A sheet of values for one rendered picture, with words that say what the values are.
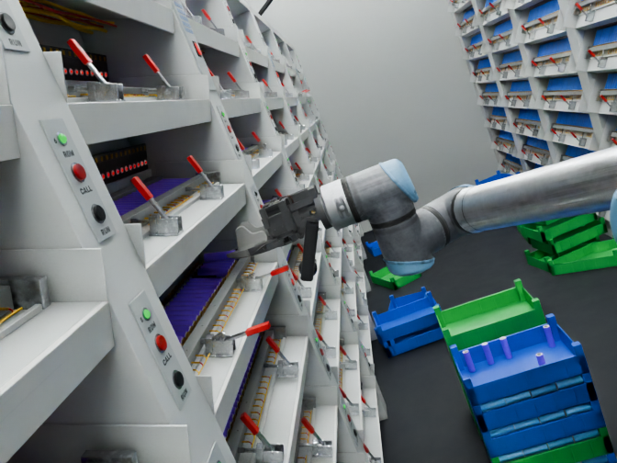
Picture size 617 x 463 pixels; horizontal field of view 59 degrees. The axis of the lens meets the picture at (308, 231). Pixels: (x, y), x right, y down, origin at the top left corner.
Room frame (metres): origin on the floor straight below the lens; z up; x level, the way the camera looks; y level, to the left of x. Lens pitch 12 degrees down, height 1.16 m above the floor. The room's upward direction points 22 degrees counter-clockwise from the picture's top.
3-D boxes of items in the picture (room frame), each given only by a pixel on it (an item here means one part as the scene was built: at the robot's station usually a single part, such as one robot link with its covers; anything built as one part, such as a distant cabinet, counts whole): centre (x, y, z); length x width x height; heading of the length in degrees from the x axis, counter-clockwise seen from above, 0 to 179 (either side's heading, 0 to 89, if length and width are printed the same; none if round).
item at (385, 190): (1.02, -0.15, 0.98); 0.12 x 0.09 x 0.10; 81
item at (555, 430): (1.34, -0.39, 0.20); 0.30 x 0.20 x 0.08; 81
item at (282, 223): (1.05, 0.01, 0.99); 0.12 x 0.08 x 0.09; 81
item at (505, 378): (1.34, -0.39, 0.36); 0.30 x 0.20 x 0.08; 81
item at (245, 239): (1.04, 0.12, 0.98); 0.09 x 0.03 x 0.06; 86
